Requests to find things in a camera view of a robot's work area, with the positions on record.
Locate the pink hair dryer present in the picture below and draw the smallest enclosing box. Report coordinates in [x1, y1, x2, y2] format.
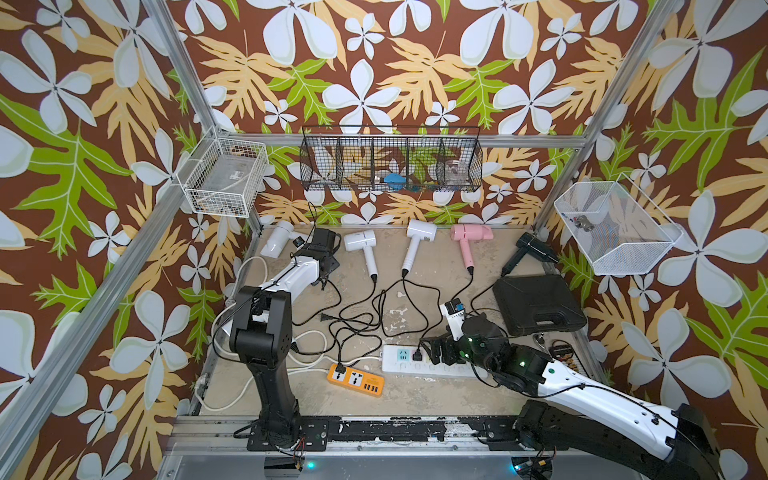
[451, 224, 494, 276]

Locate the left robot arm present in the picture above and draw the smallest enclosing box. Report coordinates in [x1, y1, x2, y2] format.
[229, 228, 341, 449]

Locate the pink dryer black cable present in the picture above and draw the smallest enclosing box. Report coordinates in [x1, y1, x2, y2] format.
[419, 272, 475, 361]

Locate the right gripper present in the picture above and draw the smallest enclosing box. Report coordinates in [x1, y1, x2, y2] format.
[416, 324, 497, 376]

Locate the orange power strip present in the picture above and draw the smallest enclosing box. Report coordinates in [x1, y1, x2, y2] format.
[327, 365, 385, 397]

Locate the white mesh basket right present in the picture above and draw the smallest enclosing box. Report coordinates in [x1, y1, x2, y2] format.
[554, 174, 683, 276]

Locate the white wire basket left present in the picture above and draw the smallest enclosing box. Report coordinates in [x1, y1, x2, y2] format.
[177, 137, 270, 218]

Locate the white multicolour power strip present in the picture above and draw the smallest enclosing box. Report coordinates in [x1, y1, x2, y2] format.
[381, 345, 488, 379]

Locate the black plastic tool case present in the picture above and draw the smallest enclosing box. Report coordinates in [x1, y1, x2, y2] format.
[492, 274, 588, 337]

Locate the black wire basket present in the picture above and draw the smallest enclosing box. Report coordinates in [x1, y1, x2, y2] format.
[297, 125, 484, 193]

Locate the black hair dryer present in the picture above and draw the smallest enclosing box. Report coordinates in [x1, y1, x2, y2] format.
[500, 232, 559, 277]

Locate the far left dryer cable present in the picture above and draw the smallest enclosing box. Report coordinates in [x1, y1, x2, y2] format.
[290, 275, 346, 328]

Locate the large dryer white cable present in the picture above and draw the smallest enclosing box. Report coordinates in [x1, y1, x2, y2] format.
[194, 256, 385, 415]

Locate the black mounting rail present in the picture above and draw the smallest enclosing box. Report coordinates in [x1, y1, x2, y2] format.
[233, 408, 564, 454]

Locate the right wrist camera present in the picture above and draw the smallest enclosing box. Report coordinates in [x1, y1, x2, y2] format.
[440, 298, 465, 341]

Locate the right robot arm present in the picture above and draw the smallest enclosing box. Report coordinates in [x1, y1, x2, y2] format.
[411, 315, 724, 479]

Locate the large white hair dryer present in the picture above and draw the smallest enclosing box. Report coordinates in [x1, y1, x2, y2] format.
[222, 303, 240, 338]

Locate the ratchet wrench tool set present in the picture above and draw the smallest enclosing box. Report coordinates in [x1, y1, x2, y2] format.
[532, 333, 588, 376]

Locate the white hair dryer far left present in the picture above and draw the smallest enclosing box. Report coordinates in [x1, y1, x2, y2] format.
[260, 220, 301, 259]

